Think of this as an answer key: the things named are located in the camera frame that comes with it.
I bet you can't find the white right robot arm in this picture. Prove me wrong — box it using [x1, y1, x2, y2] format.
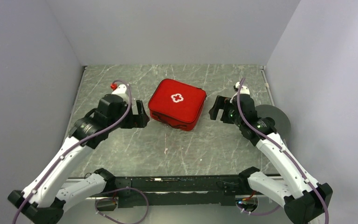
[209, 94, 333, 224]

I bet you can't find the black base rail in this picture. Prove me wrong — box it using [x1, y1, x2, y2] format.
[83, 175, 269, 208]

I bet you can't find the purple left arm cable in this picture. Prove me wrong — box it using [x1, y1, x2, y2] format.
[12, 79, 150, 224]

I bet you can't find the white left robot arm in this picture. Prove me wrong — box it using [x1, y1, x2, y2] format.
[8, 94, 149, 224]

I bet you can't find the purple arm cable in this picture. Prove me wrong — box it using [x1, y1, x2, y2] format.
[12, 79, 150, 224]
[234, 77, 330, 224]

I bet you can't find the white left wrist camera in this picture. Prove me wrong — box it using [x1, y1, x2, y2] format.
[110, 83, 131, 103]

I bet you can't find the red medicine kit case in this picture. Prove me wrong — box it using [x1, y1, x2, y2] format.
[148, 78, 207, 131]

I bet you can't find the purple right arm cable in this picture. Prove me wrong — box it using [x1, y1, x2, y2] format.
[234, 77, 330, 224]

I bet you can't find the grey filament spool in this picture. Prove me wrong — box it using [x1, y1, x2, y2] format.
[255, 105, 291, 140]

